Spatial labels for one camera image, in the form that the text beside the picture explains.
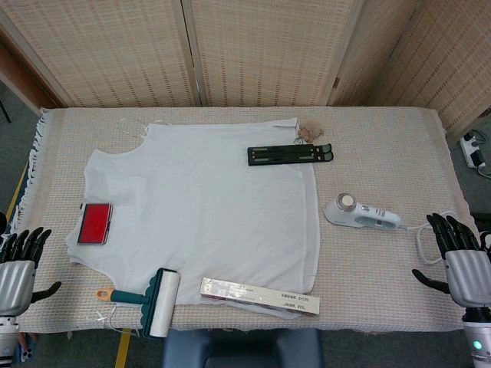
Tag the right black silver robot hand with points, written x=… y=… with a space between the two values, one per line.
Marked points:
x=468 y=276

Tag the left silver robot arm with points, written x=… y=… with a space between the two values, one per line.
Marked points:
x=7 y=337

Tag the red phone with silver frame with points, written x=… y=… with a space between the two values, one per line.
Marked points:
x=94 y=223

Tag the teal lint roller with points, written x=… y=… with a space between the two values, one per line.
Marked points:
x=163 y=303

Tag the woven folding screen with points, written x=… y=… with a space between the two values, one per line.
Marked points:
x=115 y=53

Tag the white power strip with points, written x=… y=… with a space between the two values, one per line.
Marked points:
x=473 y=149

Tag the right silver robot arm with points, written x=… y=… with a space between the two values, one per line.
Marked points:
x=477 y=337

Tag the white handheld garment steamer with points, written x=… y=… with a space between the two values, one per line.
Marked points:
x=360 y=216

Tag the baking paper box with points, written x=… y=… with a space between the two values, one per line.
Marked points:
x=261 y=297

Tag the black folded stand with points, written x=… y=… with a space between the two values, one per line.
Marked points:
x=287 y=155

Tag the beige woven tablecloth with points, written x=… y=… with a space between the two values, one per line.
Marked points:
x=383 y=276

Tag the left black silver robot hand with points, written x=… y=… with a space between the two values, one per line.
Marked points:
x=15 y=283

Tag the white sleeveless shirt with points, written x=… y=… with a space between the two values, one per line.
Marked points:
x=199 y=222

